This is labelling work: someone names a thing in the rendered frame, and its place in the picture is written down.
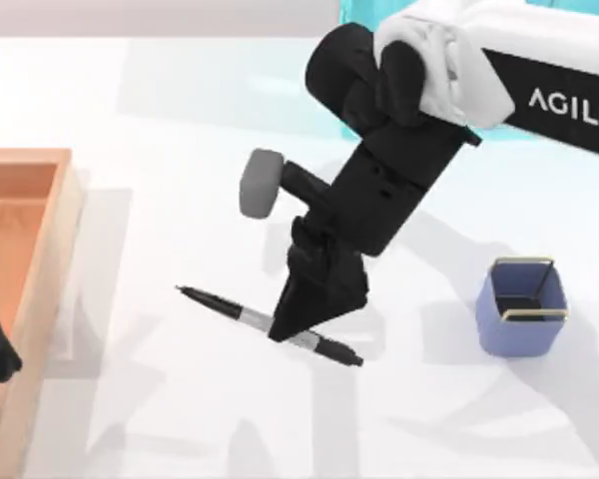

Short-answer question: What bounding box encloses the black marker pen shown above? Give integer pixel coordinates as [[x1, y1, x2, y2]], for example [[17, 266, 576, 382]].
[[175, 284, 364, 368]]

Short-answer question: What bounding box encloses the blue square pen holder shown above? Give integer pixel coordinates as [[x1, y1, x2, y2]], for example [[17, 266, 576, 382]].
[[474, 254, 571, 358]]

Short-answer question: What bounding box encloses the shallow salmon-coloured box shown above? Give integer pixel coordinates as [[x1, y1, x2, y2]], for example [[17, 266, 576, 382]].
[[0, 148, 89, 479]]

